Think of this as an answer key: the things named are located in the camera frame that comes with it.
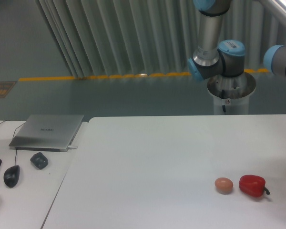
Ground black computer mouse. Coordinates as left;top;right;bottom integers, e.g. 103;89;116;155
3;165;20;188

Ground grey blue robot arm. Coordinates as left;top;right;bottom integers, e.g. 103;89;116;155
188;0;286;81

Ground red bell pepper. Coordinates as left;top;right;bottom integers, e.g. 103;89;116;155
239;175;270;198

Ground small black case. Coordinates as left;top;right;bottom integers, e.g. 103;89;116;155
30;152;48;170

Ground silver closed laptop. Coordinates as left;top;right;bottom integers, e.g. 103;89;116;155
9;114;84;152

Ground brown egg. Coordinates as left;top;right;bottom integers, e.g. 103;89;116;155
214;177;234;193

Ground black mouse cable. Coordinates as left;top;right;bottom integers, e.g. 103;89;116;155
11;124;26;167

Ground black pedestal cable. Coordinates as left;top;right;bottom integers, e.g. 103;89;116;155
221;89;227;113

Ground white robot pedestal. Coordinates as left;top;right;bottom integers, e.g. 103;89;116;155
207;72;256;115

